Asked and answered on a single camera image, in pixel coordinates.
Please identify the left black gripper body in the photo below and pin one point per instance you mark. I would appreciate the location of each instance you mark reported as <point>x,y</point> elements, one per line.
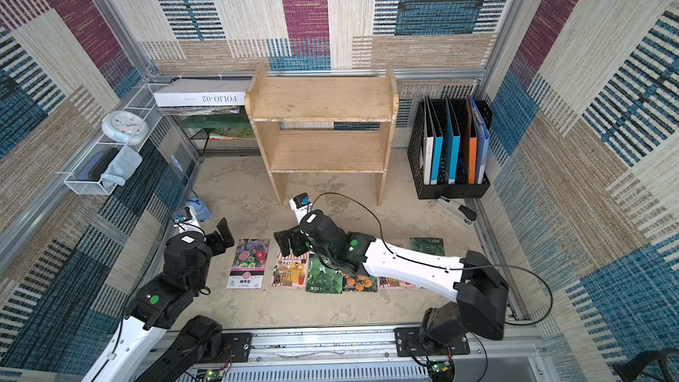
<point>216,246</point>

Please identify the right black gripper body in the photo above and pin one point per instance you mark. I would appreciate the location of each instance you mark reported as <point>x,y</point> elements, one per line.
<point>295,241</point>

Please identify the purple flower seed bag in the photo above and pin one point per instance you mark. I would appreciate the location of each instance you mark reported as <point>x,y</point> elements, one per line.
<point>249,264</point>

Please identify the green melon seed bag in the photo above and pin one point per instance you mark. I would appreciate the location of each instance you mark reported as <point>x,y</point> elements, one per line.
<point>321,279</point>
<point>429,246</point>

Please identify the orange marigold seed bag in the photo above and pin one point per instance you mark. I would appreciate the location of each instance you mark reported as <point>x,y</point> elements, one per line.
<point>359,283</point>

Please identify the pink flower shop seed bag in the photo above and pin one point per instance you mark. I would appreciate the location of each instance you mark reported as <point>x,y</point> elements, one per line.
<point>395,284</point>

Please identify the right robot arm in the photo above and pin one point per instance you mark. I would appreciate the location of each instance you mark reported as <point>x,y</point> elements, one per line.
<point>476,292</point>

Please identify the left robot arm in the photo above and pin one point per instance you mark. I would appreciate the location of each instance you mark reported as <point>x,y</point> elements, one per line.
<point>159,303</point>

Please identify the wooden two-tier shelf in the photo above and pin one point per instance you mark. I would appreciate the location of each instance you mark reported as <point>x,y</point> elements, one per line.
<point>323,124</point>

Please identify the green book on rack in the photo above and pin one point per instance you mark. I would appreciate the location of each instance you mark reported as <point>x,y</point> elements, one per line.
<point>228,125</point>

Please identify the light blue cloth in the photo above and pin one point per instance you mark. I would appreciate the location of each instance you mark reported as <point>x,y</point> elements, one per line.
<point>121,168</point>

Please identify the dark pouch in basket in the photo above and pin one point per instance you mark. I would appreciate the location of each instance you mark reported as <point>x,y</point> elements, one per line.
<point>96,165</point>

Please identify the white round clock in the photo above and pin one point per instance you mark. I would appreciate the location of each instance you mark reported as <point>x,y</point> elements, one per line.
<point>125,127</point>

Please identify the black file holder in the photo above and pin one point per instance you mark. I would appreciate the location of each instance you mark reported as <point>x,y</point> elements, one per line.
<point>461,189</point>

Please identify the white folio box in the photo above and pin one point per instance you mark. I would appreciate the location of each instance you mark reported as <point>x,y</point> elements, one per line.
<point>202,93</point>

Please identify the white binder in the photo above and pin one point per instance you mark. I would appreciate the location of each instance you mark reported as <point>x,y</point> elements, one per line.
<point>428,143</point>

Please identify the grey stapler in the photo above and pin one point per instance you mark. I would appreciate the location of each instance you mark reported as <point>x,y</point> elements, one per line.
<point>457,209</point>

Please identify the teal binder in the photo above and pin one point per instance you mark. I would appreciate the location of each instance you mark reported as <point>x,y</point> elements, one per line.
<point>453,138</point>
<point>438,143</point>

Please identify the orange binder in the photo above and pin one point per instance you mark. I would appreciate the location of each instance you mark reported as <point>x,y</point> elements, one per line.
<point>471,148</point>

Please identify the blue binder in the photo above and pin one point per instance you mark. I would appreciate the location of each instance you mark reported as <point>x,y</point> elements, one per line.
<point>483,141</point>

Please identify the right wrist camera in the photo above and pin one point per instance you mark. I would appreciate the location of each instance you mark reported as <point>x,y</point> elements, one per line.
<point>301,205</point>

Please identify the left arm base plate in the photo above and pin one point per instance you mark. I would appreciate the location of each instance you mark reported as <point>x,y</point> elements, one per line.
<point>233,347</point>

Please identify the white wire basket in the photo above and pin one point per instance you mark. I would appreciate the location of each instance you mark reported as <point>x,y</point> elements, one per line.
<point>141,103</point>

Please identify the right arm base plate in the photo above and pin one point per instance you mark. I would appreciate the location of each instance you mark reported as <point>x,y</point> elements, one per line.
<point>408,344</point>

